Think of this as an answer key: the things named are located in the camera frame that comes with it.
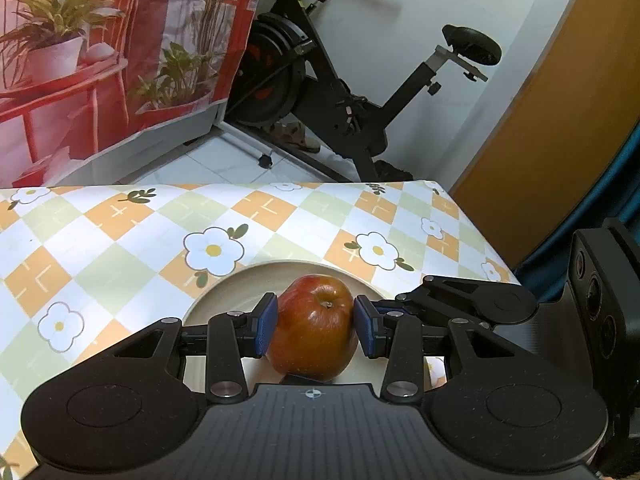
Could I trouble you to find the red apple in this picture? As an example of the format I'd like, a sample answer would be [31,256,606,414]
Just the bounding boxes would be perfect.
[267,274,358,382]

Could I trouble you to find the beige round plate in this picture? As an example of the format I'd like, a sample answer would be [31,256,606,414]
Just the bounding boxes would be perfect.
[183,260,447,394]

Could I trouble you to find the orange wooden door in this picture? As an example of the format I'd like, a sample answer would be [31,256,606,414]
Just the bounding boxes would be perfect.
[452,0,639,268]

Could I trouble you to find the floral checkered tablecloth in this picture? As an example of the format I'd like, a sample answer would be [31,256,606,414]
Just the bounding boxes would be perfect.
[1,181,513,479]

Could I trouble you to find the black exercise bike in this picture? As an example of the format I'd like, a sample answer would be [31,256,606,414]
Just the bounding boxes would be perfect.
[226,0,502,183]

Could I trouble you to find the red plant backdrop cloth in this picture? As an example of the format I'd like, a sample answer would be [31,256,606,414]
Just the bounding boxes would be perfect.
[1,0,259,188]

